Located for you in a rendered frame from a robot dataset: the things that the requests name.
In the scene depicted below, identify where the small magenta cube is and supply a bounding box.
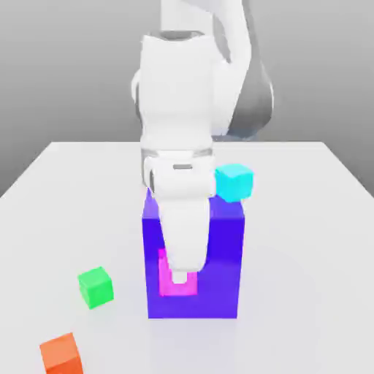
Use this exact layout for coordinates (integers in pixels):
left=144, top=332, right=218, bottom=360
left=158, top=248, right=199, bottom=297

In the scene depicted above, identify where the small orange cube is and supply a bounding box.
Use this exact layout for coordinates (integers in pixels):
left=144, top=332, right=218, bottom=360
left=39, top=332, right=85, bottom=374

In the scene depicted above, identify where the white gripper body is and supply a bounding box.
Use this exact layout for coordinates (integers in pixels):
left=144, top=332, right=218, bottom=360
left=155, top=193, right=211, bottom=273

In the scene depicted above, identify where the small green cube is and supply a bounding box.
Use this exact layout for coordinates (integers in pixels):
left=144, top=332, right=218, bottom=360
left=77, top=266, right=115, bottom=310

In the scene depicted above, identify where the large blue box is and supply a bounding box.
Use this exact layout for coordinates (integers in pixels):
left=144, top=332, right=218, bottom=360
left=142, top=186, right=245, bottom=320

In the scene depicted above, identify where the small cyan cube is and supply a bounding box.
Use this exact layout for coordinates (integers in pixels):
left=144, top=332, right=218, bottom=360
left=214, top=163, right=255, bottom=203

